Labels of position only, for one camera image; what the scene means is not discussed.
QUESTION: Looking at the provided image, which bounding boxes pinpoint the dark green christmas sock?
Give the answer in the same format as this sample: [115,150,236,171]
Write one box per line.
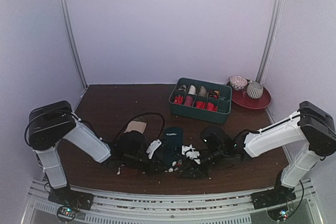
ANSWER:
[159,127,184,172]

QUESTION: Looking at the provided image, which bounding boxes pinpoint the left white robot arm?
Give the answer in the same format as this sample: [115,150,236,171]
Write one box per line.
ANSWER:
[24,100,162,205]

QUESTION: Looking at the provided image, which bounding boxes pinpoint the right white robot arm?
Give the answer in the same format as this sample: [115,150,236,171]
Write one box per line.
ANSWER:
[181,101,335,204]

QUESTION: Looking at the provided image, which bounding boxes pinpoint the red socks in box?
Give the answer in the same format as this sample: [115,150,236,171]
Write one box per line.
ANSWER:
[173,95,217,111]

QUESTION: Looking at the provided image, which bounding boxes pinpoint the beige striped sock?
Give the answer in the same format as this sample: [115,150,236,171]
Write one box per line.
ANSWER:
[124,120,146,134]

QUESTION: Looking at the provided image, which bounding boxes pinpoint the red round plate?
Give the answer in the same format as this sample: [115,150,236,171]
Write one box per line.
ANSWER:
[227,81,272,110]

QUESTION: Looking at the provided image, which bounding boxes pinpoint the maroon rolled sock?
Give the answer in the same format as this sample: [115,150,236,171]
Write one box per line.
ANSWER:
[184,95,194,106]

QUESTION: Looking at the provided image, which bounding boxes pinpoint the green divided storage box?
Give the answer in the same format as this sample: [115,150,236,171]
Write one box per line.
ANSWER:
[169,78,233,124]

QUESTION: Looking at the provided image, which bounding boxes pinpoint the cream rolled sock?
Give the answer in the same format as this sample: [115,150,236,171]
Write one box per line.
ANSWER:
[187,84,197,95]

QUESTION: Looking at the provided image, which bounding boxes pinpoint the white striped cup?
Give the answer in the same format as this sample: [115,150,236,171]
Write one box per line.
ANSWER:
[246,81,264,99]

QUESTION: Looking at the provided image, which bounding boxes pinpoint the pink patterned bowl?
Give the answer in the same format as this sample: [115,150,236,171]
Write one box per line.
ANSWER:
[229,76,248,90]

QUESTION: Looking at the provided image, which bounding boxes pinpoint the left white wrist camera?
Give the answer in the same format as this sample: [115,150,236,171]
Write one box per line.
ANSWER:
[146,139,162,159]

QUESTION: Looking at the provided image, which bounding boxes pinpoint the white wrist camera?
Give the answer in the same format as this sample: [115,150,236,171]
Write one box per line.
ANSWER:
[181,144,200,159]
[146,139,162,159]

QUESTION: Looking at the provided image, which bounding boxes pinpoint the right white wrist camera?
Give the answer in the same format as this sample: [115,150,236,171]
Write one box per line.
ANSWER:
[181,144,200,159]

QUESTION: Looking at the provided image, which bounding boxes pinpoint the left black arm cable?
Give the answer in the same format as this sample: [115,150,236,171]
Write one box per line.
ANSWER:
[112,113,166,146]

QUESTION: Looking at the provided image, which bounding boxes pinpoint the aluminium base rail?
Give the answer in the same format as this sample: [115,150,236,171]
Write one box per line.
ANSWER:
[26,178,320,224]

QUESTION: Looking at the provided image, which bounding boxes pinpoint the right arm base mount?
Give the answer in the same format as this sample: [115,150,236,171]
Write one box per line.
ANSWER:
[251,187,296,209]

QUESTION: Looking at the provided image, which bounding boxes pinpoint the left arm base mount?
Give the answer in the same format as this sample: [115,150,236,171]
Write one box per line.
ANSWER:
[48,190,93,210]

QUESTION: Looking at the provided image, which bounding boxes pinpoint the right aluminium corner post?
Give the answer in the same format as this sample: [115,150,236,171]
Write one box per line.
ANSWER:
[256,0,284,83]

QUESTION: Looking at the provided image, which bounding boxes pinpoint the aluminium corner post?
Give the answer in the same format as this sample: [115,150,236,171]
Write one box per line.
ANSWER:
[60,0,88,90]
[256,0,284,83]

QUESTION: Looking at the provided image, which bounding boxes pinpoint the left aluminium corner post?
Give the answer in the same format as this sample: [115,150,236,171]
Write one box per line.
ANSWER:
[60,0,88,90]

